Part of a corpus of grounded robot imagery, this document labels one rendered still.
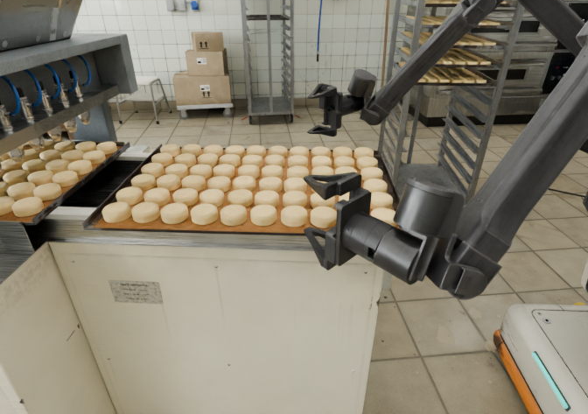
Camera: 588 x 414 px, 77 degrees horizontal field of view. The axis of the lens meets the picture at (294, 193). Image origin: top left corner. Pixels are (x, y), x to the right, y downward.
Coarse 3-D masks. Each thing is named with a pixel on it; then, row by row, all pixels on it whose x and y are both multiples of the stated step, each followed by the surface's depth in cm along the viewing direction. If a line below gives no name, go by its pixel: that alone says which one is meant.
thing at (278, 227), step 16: (240, 160) 95; (160, 176) 87; (144, 192) 80; (256, 192) 80; (160, 208) 74; (336, 208) 74; (96, 224) 69; (112, 224) 69; (128, 224) 69; (144, 224) 69; (160, 224) 69; (176, 224) 69; (192, 224) 69; (208, 224) 69; (224, 224) 69; (272, 224) 69; (304, 224) 69
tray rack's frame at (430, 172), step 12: (396, 0) 223; (396, 12) 226; (432, 12) 226; (396, 24) 229; (420, 96) 251; (384, 120) 259; (408, 156) 273; (408, 168) 268; (420, 168) 268; (432, 168) 268; (432, 180) 251; (444, 180) 251; (456, 192) 237
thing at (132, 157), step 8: (128, 152) 100; (136, 152) 100; (144, 152) 100; (120, 160) 99; (128, 160) 98; (136, 160) 98; (384, 160) 94; (104, 168) 100; (112, 168) 100; (120, 168) 100; (128, 168) 100
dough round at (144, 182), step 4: (136, 176) 82; (140, 176) 82; (144, 176) 82; (148, 176) 82; (152, 176) 82; (132, 180) 80; (136, 180) 80; (140, 180) 80; (144, 180) 80; (148, 180) 80; (152, 180) 81; (132, 184) 80; (136, 184) 79; (140, 184) 79; (144, 184) 79; (148, 184) 80; (152, 184) 81; (140, 188) 80; (144, 188) 80; (148, 188) 80
